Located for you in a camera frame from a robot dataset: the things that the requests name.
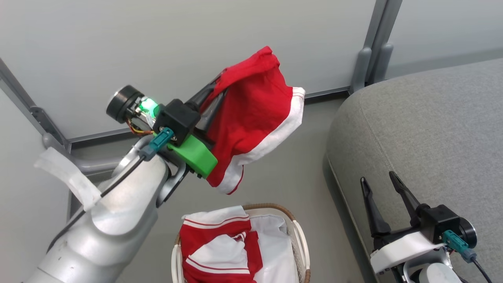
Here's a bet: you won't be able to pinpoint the grey double partition post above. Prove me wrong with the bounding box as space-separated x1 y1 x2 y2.
349 0 403 95

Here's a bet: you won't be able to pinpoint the white strap on arm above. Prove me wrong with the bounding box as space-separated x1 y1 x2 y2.
33 147 103 212

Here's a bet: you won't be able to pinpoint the grey corner partition post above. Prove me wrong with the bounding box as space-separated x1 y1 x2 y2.
0 59 72 154

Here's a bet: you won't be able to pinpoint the red shorts with white trim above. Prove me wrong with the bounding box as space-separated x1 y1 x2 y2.
204 46 306 195

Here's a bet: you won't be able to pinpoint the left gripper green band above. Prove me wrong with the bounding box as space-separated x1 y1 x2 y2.
106 76 227 179

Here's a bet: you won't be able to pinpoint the black cable with teal connector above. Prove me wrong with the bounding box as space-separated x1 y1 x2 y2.
47 127 174 252
442 230 492 283

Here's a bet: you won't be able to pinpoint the white laundry basket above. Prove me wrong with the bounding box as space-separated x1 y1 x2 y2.
171 202 311 283

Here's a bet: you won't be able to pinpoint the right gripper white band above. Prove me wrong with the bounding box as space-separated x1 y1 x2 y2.
360 171 478 275

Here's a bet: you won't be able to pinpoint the grey fabric sofa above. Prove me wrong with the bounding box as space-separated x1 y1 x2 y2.
326 58 503 283

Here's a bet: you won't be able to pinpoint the white fabric basket liner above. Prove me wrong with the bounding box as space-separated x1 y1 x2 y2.
250 214 300 283

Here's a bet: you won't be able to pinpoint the red and white striped jersey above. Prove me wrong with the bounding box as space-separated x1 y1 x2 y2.
179 206 264 283

